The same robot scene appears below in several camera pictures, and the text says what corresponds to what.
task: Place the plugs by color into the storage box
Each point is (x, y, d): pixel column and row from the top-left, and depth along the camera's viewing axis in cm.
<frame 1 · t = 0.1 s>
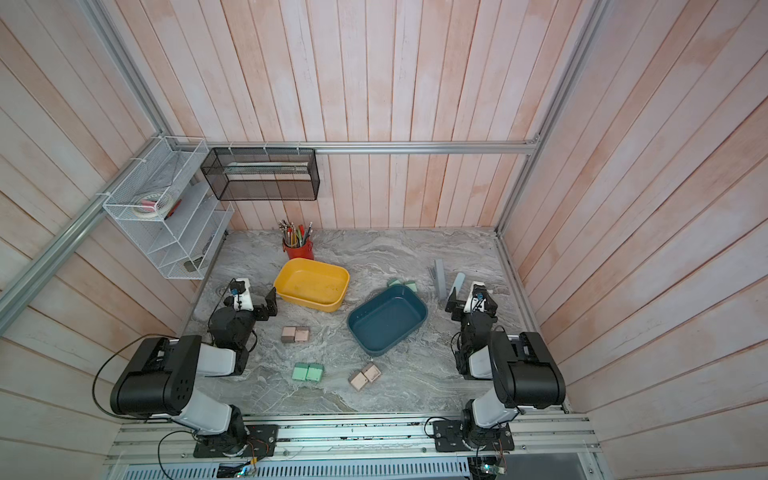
left hand: (261, 290, 92), fingers open
right hand: (470, 288, 90), fingers open
yellow plastic storage box: (313, 285, 106), on the table
teal plastic storage box: (385, 318, 98), on the table
red pencil holder cup: (297, 241, 106), point 11 cm above the table
pink plug cube: (288, 334, 93), on the table
pink plug cube 2: (302, 333, 92), point 2 cm above the table
green plug cube: (300, 371, 85), point 2 cm above the table
green plug cube 2: (315, 372, 85), point 2 cm above the table
pink plug cube 3: (358, 380, 83), point 2 cm above the table
pink plug cube 4: (371, 372, 84), point 3 cm above the table
green plug cube far: (395, 282, 105), point 2 cm above the table
green plug cube far 2: (412, 286, 103), point 3 cm above the table

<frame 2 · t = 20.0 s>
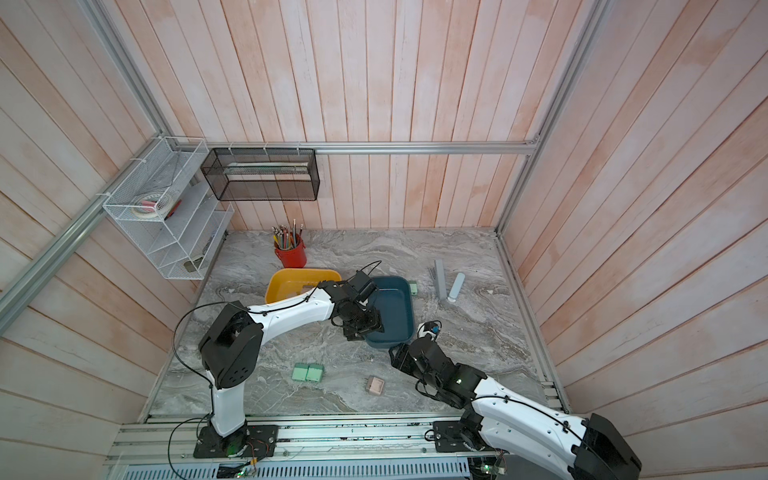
left hand: (375, 336, 86), fingers open
right hand: (394, 352, 82), fingers open
teal plastic storage box: (394, 301, 105), on the table
pink plug cube 3: (375, 385, 82), point 3 cm above the table
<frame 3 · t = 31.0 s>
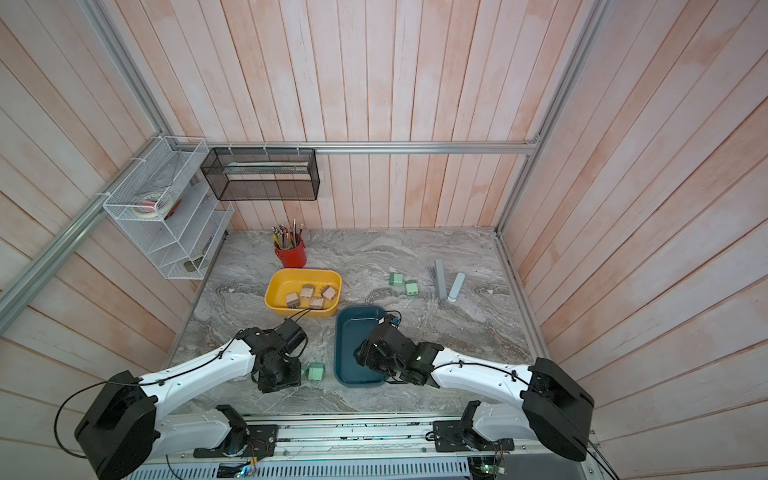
left hand: (289, 388, 80), fingers open
right hand: (358, 355, 80), fingers open
yellow plastic storage box: (286, 281, 104), point 3 cm above the table
teal plastic storage box: (354, 325, 95), on the table
pink plug cube 3: (317, 303, 99), point 2 cm above the table
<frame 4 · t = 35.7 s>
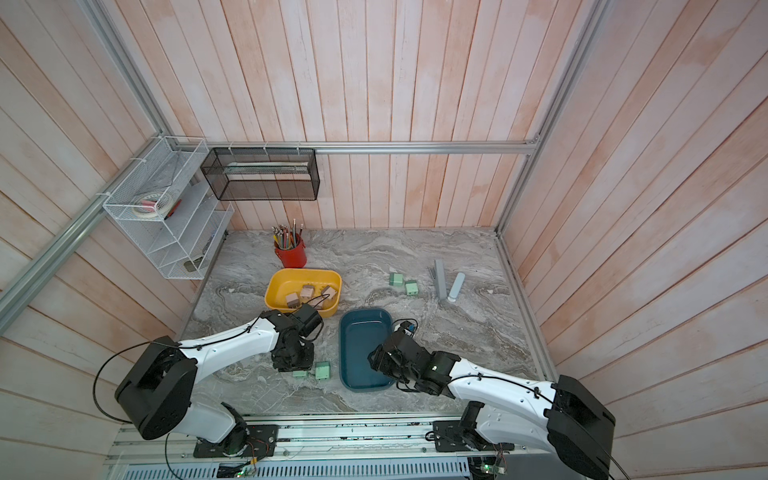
left hand: (300, 370, 84), fingers open
right hand: (372, 359, 81), fingers open
